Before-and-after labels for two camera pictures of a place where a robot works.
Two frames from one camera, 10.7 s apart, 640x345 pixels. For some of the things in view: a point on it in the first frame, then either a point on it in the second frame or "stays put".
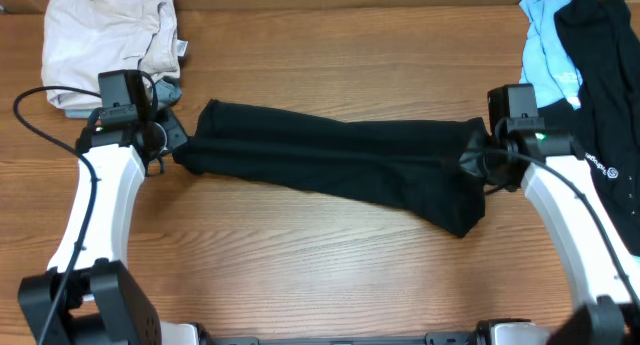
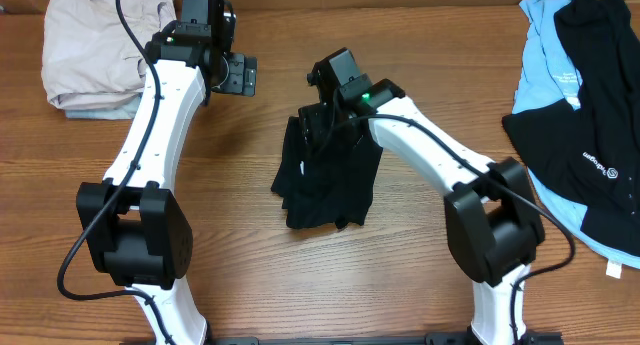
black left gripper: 175,133 to 240,76
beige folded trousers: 86,32 stays put
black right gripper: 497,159 to 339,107
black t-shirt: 417,166 to 328,168
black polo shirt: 603,36 stays put
